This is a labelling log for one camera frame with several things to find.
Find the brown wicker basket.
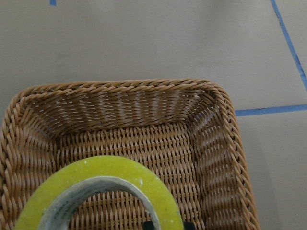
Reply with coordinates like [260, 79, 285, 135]
[0, 79, 260, 230]

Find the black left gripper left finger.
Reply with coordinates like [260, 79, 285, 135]
[142, 221, 154, 230]

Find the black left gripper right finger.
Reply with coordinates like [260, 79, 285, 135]
[184, 222, 194, 230]

